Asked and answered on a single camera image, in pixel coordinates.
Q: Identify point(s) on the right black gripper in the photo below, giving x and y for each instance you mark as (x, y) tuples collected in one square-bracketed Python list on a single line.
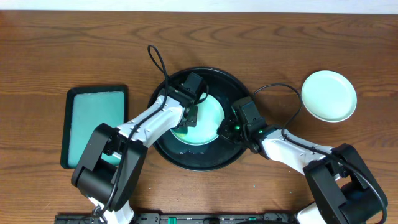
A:
[(229, 131)]

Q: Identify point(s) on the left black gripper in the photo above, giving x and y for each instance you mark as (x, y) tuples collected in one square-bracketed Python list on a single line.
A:
[(191, 116)]

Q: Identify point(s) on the green yellow sponge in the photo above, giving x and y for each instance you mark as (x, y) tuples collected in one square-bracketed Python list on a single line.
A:
[(181, 130)]

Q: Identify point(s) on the mint green plate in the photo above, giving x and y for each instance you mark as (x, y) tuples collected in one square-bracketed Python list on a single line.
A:
[(210, 116), (329, 96)]

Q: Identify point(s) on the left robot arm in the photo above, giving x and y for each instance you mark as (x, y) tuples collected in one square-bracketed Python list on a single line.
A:
[(111, 163)]

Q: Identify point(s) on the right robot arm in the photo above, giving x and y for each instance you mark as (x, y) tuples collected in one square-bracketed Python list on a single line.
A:
[(343, 188)]

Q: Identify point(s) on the black round tray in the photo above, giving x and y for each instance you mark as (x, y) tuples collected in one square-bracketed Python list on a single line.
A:
[(219, 153)]

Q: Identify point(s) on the black rectangular water tray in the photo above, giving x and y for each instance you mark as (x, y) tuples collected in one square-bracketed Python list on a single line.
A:
[(86, 108)]

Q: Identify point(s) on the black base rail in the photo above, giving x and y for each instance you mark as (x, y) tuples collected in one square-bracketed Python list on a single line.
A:
[(155, 218)]

